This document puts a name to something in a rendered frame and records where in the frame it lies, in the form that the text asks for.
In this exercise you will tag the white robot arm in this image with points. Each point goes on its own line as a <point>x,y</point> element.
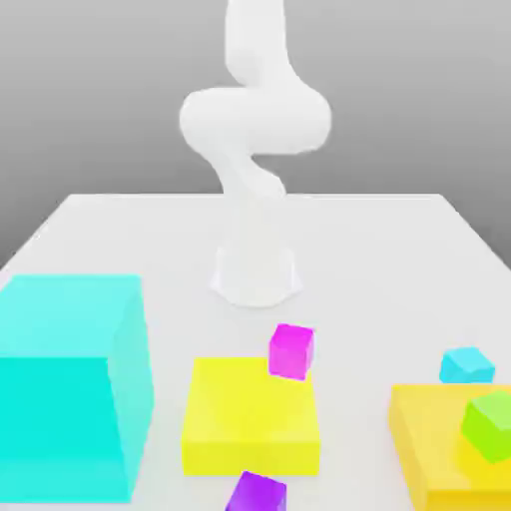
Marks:
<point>255,119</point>

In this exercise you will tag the small magenta cube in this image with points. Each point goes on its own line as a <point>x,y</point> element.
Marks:
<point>289,353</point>

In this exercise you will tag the small cyan cube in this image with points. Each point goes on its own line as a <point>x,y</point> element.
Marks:
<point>465,365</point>

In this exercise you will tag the small purple cube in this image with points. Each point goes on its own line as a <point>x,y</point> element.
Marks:
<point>257,493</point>

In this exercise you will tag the small green cube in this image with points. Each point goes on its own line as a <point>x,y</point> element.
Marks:
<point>489,427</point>

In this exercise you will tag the large yellow box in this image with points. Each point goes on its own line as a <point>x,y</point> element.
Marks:
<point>247,419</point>

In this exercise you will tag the large cyan box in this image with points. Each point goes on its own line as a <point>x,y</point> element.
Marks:
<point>60,399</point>

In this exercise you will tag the large orange box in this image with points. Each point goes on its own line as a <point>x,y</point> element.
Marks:
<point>427,435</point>

